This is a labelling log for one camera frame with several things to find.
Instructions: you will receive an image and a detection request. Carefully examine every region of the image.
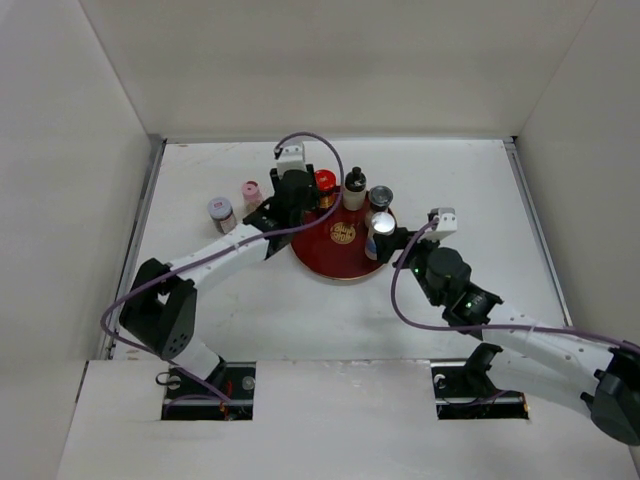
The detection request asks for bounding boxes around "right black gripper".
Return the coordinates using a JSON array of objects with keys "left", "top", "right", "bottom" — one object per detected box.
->
[{"left": 374, "top": 227, "right": 446, "bottom": 307}]

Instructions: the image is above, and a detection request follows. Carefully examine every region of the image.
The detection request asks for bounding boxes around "blue label silver cap bottle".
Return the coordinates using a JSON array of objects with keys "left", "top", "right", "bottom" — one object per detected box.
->
[{"left": 365, "top": 212, "right": 396, "bottom": 261}]

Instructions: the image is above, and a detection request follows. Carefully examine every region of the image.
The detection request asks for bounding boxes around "red lid sauce jar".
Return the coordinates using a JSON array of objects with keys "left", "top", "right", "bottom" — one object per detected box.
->
[{"left": 314, "top": 169, "right": 336, "bottom": 211}]

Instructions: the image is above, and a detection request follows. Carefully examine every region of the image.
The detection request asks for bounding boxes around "clear cap pepper grinder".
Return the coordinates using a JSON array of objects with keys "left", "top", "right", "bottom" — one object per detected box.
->
[{"left": 368, "top": 185, "right": 394, "bottom": 212}]

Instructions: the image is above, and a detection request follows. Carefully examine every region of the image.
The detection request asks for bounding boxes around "black knob salt grinder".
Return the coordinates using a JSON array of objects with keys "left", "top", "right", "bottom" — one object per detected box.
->
[{"left": 342, "top": 166, "right": 367, "bottom": 211}]

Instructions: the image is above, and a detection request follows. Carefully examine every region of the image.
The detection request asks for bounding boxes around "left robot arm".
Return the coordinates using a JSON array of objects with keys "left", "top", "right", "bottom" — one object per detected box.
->
[{"left": 119, "top": 166, "right": 318, "bottom": 399}]

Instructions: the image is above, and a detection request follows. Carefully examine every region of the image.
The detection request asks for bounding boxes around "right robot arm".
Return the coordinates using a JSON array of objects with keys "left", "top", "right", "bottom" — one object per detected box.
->
[{"left": 373, "top": 223, "right": 639, "bottom": 446}]

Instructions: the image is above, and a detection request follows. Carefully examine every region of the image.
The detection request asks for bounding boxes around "pink lid spice bottle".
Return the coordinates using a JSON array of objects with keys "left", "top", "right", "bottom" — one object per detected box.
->
[{"left": 241, "top": 180, "right": 263, "bottom": 207}]

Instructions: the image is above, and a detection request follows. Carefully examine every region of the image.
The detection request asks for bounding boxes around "red round tray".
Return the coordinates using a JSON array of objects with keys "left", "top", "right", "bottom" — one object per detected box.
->
[{"left": 291, "top": 189, "right": 382, "bottom": 280}]

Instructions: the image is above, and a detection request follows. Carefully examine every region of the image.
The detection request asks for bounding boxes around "dark jar white lid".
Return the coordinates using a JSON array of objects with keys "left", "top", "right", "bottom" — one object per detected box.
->
[{"left": 207, "top": 197, "right": 237, "bottom": 235}]

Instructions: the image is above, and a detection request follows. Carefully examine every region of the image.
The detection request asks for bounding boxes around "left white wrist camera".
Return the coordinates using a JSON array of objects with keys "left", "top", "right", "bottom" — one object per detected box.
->
[{"left": 274, "top": 142, "right": 306, "bottom": 177}]

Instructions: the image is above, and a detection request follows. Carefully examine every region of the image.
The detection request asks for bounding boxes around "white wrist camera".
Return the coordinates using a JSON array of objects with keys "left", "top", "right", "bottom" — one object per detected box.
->
[
  {"left": 274, "top": 142, "right": 306, "bottom": 177},
  {"left": 426, "top": 207, "right": 458, "bottom": 241}
]

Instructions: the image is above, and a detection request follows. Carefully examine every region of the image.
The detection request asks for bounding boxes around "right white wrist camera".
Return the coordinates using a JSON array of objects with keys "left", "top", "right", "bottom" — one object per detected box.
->
[{"left": 426, "top": 207, "right": 458, "bottom": 241}]

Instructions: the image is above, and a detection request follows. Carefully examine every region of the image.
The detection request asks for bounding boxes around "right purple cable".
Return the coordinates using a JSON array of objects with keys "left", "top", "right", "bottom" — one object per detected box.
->
[{"left": 390, "top": 215, "right": 640, "bottom": 351}]

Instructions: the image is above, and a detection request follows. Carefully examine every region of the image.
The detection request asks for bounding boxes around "purple cable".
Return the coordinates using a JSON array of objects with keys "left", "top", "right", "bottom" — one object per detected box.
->
[
  {"left": 100, "top": 131, "right": 345, "bottom": 407},
  {"left": 390, "top": 215, "right": 640, "bottom": 351}
]

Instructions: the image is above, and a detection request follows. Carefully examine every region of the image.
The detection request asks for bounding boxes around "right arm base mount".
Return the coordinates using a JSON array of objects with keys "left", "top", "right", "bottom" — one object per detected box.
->
[{"left": 430, "top": 343, "right": 529, "bottom": 420}]

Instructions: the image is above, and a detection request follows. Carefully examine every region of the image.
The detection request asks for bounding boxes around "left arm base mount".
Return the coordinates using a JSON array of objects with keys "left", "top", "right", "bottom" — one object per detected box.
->
[{"left": 155, "top": 362, "right": 257, "bottom": 422}]

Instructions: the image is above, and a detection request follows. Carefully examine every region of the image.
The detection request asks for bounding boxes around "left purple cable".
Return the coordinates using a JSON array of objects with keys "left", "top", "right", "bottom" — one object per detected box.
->
[{"left": 100, "top": 131, "right": 345, "bottom": 407}]

